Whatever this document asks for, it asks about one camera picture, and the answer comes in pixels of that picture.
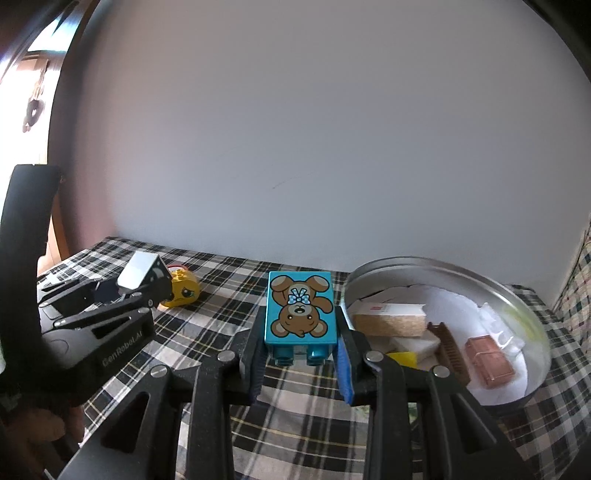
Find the brown hair comb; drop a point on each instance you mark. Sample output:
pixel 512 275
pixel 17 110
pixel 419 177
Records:
pixel 450 355

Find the person's left hand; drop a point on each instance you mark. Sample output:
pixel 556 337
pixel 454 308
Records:
pixel 32 424

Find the yellow toy block with face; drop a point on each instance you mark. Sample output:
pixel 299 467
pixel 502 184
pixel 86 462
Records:
pixel 182 290

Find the teal teddy bear toy block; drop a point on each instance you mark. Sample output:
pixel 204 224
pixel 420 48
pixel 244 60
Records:
pixel 300 314

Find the hanging door ornament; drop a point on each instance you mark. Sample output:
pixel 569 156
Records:
pixel 33 108

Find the small yellow block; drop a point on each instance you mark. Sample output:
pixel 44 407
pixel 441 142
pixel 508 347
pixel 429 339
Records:
pixel 404 357

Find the black and white plaid cloth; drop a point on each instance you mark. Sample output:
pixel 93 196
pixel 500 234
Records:
pixel 221 295

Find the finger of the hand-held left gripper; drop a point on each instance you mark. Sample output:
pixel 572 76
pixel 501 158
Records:
pixel 138 304
pixel 74 295

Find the white box with moon face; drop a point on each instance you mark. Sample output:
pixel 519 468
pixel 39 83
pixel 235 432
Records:
pixel 138 270

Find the round metal tin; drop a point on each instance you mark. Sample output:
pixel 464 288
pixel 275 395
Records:
pixel 461 267

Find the pale checked cloth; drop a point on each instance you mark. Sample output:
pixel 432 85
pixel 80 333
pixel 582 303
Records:
pixel 577 277

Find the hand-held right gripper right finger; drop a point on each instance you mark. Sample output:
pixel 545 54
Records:
pixel 345 369

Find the wooden door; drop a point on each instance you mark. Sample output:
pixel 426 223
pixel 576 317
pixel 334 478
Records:
pixel 27 147

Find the red and white round lid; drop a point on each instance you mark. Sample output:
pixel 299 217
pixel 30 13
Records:
pixel 176 266

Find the box with red label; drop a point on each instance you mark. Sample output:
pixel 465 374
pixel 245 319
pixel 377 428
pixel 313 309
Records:
pixel 392 318

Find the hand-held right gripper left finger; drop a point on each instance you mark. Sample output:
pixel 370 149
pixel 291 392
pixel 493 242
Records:
pixel 255 364

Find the copper coloured box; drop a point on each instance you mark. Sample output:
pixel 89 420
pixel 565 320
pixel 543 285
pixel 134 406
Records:
pixel 489 362

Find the small white box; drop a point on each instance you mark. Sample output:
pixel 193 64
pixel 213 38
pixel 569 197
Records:
pixel 415 346

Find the white paper lining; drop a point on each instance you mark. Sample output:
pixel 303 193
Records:
pixel 457 304

